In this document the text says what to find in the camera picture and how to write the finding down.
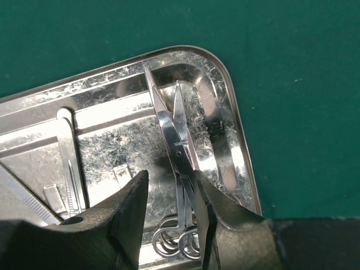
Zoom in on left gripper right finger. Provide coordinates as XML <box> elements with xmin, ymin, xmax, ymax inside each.
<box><xmin>195</xmin><ymin>171</ymin><xmax>359</xmax><ymax>269</ymax></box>

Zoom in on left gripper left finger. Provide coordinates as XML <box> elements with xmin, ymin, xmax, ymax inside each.
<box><xmin>1</xmin><ymin>170</ymin><xmax>149</xmax><ymax>269</ymax></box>

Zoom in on steel surgical scissors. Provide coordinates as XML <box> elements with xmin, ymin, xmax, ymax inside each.
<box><xmin>143</xmin><ymin>65</ymin><xmax>196</xmax><ymax>258</ymax></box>

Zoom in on stainless steel instrument tray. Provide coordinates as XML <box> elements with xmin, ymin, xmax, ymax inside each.
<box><xmin>1</xmin><ymin>46</ymin><xmax>262</xmax><ymax>269</ymax></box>

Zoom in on green surgical drape cloth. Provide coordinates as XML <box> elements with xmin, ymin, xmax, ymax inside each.
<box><xmin>1</xmin><ymin>1</ymin><xmax>359</xmax><ymax>218</ymax></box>

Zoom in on steel forceps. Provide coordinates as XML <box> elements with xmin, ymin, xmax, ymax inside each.
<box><xmin>56</xmin><ymin>107</ymin><xmax>87</xmax><ymax>217</ymax></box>

